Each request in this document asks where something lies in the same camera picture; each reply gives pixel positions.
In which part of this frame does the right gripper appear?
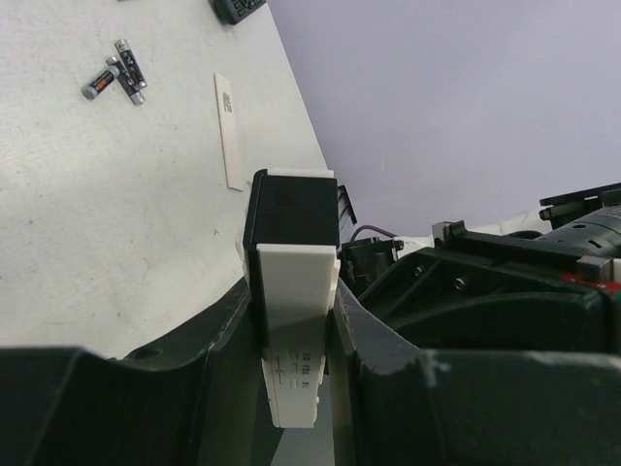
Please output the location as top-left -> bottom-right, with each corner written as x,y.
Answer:
359,221 -> 620,354

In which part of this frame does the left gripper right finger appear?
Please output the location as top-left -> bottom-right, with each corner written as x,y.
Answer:
329,284 -> 620,465

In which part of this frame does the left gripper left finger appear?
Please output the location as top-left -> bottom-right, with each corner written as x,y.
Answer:
1,282 -> 282,465

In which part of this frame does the white remote control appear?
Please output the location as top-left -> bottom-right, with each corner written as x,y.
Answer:
240,169 -> 341,428

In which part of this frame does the white battery cover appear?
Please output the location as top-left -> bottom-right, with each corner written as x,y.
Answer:
213,73 -> 245,191

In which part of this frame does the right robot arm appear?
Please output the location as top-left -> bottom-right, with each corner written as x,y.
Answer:
340,184 -> 620,353

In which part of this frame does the wide black remote control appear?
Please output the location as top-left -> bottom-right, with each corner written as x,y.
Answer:
212,0 -> 267,25

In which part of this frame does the AAA battery pair left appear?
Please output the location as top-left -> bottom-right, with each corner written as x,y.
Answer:
106,56 -> 145,106

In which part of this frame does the aaa battery pair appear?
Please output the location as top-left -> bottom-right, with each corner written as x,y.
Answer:
114,39 -> 147,89
106,56 -> 145,106

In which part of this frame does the AAA battery pair right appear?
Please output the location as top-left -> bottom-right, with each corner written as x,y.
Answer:
114,39 -> 147,89

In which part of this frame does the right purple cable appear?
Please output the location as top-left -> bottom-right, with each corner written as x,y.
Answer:
348,222 -> 397,244

